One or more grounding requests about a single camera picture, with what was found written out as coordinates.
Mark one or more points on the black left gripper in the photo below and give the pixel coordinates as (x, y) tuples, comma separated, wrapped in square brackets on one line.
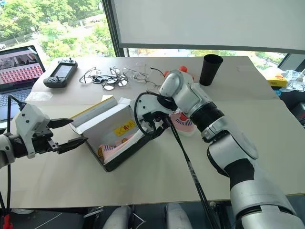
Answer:
[(40, 143)]

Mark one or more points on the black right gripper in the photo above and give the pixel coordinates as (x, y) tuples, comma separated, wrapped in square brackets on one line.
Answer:
[(152, 119)]

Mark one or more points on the pink child shoe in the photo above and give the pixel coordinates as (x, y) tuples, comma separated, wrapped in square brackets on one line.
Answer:
[(184, 124), (112, 149)]

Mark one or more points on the white cardboard shoebox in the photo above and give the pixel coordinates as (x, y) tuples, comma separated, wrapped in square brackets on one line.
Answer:
[(112, 124)]

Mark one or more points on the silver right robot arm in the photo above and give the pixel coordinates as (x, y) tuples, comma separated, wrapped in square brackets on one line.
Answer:
[(238, 152)]

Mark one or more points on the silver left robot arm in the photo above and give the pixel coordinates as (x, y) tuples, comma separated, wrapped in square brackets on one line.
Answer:
[(6, 148)]

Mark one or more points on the open laptop computer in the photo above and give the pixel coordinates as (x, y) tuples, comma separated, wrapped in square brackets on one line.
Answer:
[(16, 71)]

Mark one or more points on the black handheld game controller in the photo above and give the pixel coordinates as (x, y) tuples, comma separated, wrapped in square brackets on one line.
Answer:
[(59, 72)]

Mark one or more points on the pile of eyeglasses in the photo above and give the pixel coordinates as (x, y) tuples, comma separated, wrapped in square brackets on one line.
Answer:
[(110, 83)]

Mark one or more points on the black paper cup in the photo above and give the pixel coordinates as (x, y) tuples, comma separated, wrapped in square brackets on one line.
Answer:
[(209, 70)]

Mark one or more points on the grey rounded shape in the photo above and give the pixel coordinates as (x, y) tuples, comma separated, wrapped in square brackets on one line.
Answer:
[(176, 217), (119, 218)]

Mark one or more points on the white roller blind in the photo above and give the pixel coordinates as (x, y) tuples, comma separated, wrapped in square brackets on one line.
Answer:
[(209, 21)]

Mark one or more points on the yellow cardboard box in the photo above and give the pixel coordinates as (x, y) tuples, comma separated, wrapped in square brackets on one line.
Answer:
[(277, 81)]

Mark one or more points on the black chair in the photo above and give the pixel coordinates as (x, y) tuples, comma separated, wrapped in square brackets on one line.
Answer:
[(299, 113)]

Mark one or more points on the clear plastic bag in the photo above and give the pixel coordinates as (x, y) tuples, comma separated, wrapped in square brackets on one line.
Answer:
[(294, 80)]

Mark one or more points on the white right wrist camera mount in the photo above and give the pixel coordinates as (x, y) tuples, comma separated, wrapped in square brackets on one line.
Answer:
[(146, 105)]

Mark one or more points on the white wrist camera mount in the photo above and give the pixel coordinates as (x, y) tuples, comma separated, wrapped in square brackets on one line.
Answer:
[(146, 105), (29, 117)]

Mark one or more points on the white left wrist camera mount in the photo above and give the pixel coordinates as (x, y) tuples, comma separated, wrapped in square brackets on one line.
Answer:
[(29, 117)]

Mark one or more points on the dark thin frame eyeglasses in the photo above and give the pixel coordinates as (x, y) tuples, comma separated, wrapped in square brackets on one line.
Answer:
[(158, 77)]

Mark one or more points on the thin black frame eyeglasses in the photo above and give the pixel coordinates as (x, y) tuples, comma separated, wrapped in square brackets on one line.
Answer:
[(88, 76)]

